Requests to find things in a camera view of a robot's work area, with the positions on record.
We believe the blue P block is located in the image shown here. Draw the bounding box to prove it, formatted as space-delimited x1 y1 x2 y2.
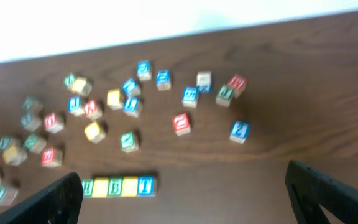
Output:
68 96 85 116

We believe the green j block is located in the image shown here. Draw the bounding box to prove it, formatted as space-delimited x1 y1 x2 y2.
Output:
216 85 234 107
22 96 44 113

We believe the blue T block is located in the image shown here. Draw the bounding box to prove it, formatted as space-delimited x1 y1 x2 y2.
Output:
137 175 157 197

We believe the green V block left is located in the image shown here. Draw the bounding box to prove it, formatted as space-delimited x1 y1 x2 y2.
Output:
0 136 21 152

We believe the green R block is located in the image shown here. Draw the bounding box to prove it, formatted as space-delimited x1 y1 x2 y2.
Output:
81 179 94 198

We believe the green B block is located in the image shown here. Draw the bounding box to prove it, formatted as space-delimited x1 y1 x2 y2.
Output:
108 177 124 197

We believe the blue L block lower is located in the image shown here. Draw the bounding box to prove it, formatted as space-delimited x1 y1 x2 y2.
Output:
123 97 142 118

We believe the green N block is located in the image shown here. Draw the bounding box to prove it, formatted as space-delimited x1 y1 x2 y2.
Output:
23 134 47 154

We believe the red u block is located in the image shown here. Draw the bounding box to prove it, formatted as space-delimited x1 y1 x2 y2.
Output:
44 112 65 134
172 113 191 136

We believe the green v block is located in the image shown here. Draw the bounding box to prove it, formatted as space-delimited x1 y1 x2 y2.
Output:
0 136 21 152
119 132 139 153

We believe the blue 2 block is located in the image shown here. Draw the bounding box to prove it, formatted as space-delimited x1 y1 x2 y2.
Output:
229 120 250 144

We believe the blue 5 block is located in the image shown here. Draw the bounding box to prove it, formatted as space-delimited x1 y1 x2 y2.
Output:
181 86 198 108

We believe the red U block right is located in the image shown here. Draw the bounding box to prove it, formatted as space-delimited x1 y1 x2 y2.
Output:
172 113 191 136

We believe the yellow O block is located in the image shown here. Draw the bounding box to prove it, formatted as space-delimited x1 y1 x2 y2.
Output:
121 176 139 197
92 177 109 198

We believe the red M block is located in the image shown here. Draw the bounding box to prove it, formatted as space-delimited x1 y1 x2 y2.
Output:
227 74 248 98

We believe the blue D block top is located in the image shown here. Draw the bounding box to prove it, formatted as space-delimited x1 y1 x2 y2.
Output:
136 60 152 81

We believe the green Z block top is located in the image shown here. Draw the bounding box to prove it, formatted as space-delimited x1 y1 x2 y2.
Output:
63 73 76 91

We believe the green J block left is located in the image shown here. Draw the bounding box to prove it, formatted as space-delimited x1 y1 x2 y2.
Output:
22 96 44 113

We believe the yellow S block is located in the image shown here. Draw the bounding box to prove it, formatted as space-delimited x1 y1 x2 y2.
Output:
106 89 125 110

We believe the green 4 block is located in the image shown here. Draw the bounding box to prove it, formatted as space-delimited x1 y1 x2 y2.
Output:
0 184 19 206

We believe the green V block centre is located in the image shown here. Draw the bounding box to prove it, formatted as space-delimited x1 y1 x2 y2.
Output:
119 132 139 153

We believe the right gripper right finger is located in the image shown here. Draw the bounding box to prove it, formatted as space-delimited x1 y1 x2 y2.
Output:
285 160 358 223

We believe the green J block right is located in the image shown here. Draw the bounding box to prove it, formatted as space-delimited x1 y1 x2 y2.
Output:
216 85 234 107

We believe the red A block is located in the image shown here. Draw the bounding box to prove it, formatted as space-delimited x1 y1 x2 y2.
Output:
84 100 103 121

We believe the red E block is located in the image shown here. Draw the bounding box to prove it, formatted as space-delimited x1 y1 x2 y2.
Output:
41 147 63 168

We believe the yellow C block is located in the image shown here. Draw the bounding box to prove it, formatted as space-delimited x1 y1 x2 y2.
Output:
84 121 106 144

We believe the red U block left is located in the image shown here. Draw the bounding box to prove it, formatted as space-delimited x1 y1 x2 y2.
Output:
44 112 65 134

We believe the blue D block right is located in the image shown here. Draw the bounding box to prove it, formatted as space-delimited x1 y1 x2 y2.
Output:
155 70 172 91

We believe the plain X block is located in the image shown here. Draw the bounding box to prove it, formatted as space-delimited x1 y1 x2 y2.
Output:
196 71 212 93

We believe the blue L block upper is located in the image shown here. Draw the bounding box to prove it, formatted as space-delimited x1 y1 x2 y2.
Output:
122 78 141 96

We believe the blue l block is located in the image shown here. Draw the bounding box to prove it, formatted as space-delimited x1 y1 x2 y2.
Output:
122 78 141 96
123 97 142 118

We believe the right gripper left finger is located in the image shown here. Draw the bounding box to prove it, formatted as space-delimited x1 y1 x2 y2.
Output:
0 172 83 224

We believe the yellow block beside V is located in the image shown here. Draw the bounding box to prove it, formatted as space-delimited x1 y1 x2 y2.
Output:
2 145 28 166

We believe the blue d block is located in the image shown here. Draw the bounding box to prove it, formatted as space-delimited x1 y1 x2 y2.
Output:
155 70 172 91
136 60 152 81

